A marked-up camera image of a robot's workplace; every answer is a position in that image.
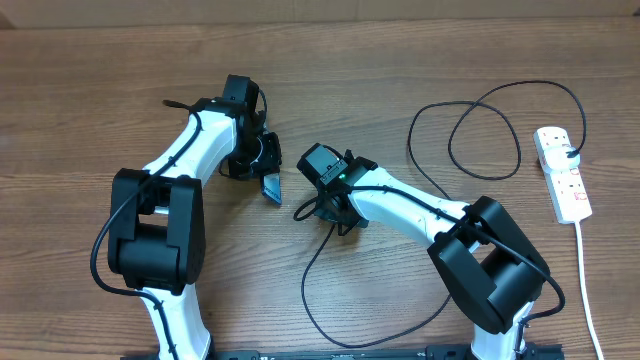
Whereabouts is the blue Galaxy smartphone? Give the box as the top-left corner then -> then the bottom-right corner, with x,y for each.
260,172 -> 282,206

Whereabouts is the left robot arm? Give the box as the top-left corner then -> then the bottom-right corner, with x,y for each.
90,75 -> 282,359

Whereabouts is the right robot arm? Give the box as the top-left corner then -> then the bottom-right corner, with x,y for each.
297,143 -> 550,359

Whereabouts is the white charger plug adapter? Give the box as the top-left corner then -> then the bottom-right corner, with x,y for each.
541,145 -> 581,174

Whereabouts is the white power strip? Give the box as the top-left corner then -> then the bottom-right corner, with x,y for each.
533,126 -> 592,224

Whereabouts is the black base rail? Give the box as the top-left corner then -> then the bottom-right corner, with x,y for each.
119,343 -> 566,360

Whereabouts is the white power strip cord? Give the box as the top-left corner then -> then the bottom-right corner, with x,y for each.
573,221 -> 605,360

